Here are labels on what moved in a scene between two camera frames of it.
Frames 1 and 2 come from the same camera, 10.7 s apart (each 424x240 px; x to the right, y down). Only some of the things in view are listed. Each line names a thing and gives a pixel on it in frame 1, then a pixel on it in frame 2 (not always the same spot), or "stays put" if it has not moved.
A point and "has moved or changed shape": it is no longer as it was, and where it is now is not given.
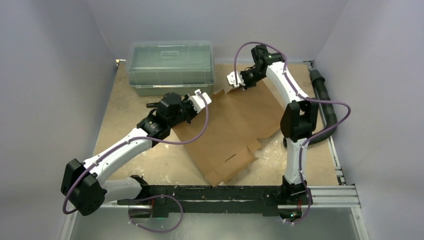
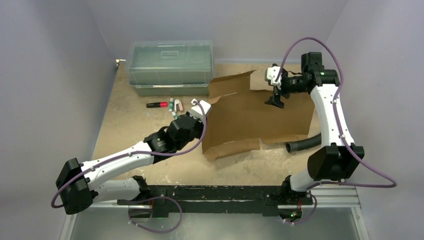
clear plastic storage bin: (157, 68) stays put
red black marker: (152, 105) stays put
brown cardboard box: (221, 137) has moved or changed shape
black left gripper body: (187, 112) to (198, 129)
